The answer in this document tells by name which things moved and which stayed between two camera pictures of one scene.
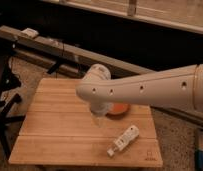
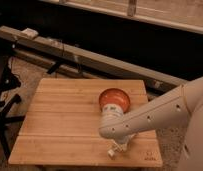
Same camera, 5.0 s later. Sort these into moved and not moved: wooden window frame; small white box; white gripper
Moved: white gripper
Not moved: small white box; wooden window frame
